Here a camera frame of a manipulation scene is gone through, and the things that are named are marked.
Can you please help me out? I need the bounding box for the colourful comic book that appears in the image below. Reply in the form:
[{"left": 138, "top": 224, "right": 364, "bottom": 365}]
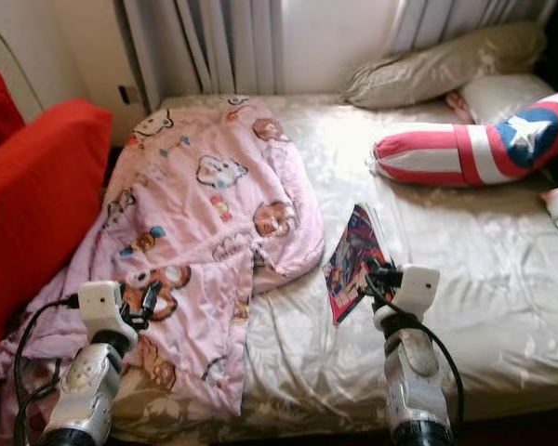
[{"left": 323, "top": 204, "right": 387, "bottom": 326}]

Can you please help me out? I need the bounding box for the beige floral bed sheet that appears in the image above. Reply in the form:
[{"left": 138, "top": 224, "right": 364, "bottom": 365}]
[{"left": 102, "top": 93, "right": 558, "bottom": 442}]

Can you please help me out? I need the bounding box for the pink cartoon bear blanket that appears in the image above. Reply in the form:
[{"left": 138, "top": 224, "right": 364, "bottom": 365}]
[{"left": 0, "top": 98, "right": 326, "bottom": 438}]

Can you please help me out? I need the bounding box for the red white striped bolster pillow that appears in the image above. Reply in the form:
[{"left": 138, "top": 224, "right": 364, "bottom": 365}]
[{"left": 370, "top": 85, "right": 558, "bottom": 187}]

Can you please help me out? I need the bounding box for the large red cushion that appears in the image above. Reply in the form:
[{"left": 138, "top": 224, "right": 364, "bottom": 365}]
[{"left": 0, "top": 98, "right": 114, "bottom": 363}]

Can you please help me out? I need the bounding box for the pink patterned cloth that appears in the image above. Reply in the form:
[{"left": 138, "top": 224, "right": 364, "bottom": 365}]
[{"left": 445, "top": 88, "right": 475, "bottom": 124}]

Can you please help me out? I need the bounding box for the beige pillow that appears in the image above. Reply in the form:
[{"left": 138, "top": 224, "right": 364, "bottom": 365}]
[{"left": 344, "top": 20, "right": 548, "bottom": 111}]

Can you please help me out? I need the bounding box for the small red cushion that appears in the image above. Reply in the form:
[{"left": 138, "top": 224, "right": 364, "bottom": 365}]
[{"left": 0, "top": 70, "right": 29, "bottom": 159}]

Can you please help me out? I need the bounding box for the grey curtain panel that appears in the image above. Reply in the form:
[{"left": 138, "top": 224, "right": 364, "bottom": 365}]
[
  {"left": 121, "top": 0, "right": 285, "bottom": 98},
  {"left": 386, "top": 0, "right": 558, "bottom": 57}
]

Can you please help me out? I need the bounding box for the beige padded headboard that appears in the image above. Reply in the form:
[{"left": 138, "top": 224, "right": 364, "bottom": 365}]
[{"left": 0, "top": 23, "right": 43, "bottom": 122}]

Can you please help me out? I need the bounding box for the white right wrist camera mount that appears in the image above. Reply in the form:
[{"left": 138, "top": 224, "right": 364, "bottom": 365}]
[{"left": 395, "top": 265, "right": 443, "bottom": 312}]

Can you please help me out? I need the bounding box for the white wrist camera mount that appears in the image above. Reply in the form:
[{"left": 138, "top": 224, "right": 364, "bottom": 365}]
[
  {"left": 76, "top": 281, "right": 136, "bottom": 340},
  {"left": 395, "top": 265, "right": 443, "bottom": 312}
]

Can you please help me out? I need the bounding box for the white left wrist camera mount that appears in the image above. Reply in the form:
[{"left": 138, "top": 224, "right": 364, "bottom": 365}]
[{"left": 76, "top": 281, "right": 136, "bottom": 340}]

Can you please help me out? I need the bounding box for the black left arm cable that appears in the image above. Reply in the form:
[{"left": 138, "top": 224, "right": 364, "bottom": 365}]
[{"left": 11, "top": 293, "right": 83, "bottom": 446}]

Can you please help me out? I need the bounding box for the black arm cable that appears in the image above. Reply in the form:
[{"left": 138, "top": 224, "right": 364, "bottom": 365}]
[
  {"left": 370, "top": 274, "right": 466, "bottom": 428},
  {"left": 11, "top": 293, "right": 83, "bottom": 446}
]

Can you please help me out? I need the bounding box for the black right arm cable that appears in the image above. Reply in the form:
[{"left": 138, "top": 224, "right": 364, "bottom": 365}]
[{"left": 370, "top": 274, "right": 466, "bottom": 428}]

